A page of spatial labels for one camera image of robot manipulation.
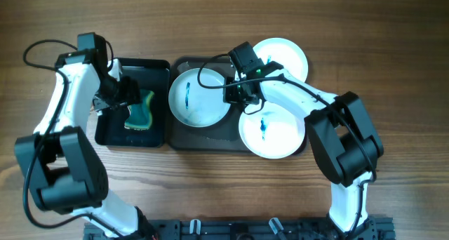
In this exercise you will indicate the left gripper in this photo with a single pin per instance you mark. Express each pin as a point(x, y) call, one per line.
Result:
point(130, 95)

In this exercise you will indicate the dark grey serving tray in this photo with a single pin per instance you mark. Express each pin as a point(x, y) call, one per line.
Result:
point(222, 137)

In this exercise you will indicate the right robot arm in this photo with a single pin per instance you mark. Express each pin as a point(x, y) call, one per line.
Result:
point(342, 136)

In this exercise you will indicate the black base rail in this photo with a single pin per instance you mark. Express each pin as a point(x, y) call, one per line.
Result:
point(302, 229)

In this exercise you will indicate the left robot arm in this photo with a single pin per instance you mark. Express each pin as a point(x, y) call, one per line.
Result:
point(64, 177)

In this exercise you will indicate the white plate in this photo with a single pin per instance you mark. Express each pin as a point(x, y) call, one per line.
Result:
point(271, 132)
point(286, 53)
point(194, 105)

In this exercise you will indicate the black water basin tray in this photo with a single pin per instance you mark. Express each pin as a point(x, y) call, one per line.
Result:
point(151, 75)

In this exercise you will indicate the green yellow sponge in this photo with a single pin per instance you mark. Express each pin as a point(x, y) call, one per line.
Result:
point(140, 116)

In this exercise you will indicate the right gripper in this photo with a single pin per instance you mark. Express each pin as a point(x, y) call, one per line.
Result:
point(229, 96)

